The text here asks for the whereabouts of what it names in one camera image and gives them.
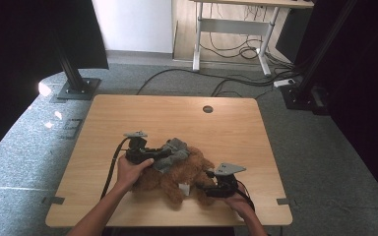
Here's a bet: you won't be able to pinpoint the right hand-held gripper black cable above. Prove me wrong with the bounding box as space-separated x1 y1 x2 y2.
235 179 256 211

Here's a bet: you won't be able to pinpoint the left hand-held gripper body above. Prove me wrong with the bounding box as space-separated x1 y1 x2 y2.
123 131 163 165

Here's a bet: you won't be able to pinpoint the person's left hand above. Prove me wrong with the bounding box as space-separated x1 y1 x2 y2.
116 156 155 193

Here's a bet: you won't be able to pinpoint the tangled black cables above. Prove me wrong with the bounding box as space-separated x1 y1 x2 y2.
199 4 298 77

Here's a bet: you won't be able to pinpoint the person's right hand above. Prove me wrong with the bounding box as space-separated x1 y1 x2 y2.
222 183 254 217

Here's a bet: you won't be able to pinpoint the long black floor cable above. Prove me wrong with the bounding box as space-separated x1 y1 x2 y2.
136 67 296 98

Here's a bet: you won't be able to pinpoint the grey tape strip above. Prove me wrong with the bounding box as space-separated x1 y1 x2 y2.
41 196 66 207
276 197 298 207

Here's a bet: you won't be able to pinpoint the black curtain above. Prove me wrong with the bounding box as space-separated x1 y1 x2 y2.
275 0 378 212
0 0 110 168

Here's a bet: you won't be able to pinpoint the left hand-held gripper black cable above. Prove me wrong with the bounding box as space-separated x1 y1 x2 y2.
99 137 132 201

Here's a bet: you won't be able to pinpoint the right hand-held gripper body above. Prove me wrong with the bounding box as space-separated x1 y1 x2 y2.
214 162 247 199

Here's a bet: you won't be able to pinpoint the black metal stand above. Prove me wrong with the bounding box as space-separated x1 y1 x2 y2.
280 0 358 116
50 32 102 101

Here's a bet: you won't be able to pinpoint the grey fluffy towel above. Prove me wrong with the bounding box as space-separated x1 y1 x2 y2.
152 137 191 174

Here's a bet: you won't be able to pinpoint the brown teddy bear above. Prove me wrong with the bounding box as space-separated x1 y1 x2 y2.
132 146 225 207

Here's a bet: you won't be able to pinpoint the white desk frame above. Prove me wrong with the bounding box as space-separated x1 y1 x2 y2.
190 0 315 77

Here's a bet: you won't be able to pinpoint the hand-held gripper black cable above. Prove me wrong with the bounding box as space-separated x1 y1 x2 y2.
99 137 132 201
235 179 256 211

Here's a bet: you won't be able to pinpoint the white power strip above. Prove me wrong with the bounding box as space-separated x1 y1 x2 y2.
273 78 296 89

